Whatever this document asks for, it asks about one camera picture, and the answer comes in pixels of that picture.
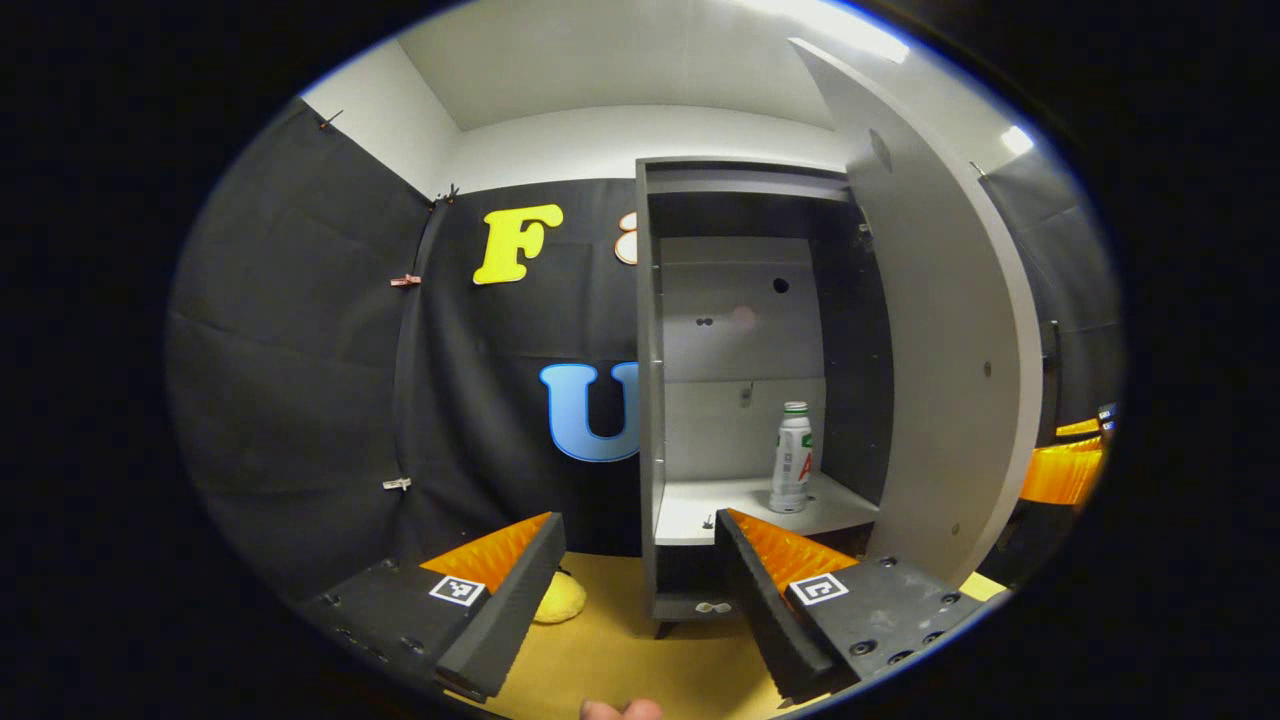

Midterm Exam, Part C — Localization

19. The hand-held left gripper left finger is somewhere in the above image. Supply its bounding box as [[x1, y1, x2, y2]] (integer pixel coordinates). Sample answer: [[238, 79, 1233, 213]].
[[300, 512, 568, 704]]

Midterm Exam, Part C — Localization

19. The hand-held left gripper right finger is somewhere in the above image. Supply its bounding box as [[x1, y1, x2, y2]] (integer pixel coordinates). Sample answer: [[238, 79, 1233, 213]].
[[714, 508, 991, 706]]

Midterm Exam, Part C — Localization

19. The white plastic bottle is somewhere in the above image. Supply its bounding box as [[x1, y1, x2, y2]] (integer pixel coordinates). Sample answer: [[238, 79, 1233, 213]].
[[768, 402, 814, 515]]

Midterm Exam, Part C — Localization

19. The beige cabinet door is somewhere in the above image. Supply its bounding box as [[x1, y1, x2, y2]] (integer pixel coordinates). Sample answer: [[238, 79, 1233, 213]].
[[790, 38, 1046, 591]]

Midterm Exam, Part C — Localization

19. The grey cabinet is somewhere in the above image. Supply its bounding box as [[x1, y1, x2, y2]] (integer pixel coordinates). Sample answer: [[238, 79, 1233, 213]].
[[636, 157, 896, 639]]

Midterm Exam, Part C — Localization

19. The yellow bumpy fruit toy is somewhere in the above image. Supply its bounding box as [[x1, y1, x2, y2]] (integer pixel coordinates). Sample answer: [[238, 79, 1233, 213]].
[[533, 572, 589, 625]]

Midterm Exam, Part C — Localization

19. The black backdrop cloth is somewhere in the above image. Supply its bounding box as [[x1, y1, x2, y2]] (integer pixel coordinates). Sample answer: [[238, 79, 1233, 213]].
[[165, 100, 1126, 601]]

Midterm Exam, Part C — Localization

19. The long ceiling light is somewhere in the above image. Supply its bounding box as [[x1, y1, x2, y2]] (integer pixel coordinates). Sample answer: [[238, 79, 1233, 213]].
[[735, 0, 911, 64]]

